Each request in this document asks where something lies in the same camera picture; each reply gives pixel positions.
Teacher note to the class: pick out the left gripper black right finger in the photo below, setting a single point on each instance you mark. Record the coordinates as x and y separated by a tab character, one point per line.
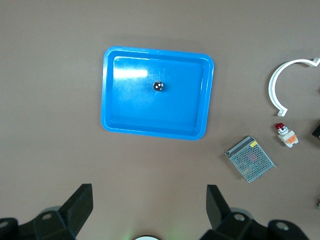
220	215

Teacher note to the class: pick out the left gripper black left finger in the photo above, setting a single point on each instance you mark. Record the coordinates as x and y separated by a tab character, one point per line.
72	212

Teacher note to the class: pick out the small black round knob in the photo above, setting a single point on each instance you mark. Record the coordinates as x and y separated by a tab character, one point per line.
158	86

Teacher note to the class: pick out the metal mesh power supply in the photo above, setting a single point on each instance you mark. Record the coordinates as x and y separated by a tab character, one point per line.
250	160

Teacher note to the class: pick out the red indicator push button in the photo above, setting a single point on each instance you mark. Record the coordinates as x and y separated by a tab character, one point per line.
287	137

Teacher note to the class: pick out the blue plastic tray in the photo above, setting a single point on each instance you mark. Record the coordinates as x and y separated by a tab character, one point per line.
150	115

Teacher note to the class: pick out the orange button box black base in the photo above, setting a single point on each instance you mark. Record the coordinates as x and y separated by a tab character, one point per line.
317	131

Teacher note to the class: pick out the brown table mat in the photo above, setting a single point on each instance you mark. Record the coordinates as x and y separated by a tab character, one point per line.
50	75

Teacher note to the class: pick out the white half-round pipe clamp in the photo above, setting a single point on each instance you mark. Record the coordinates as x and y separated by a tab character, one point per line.
272	82

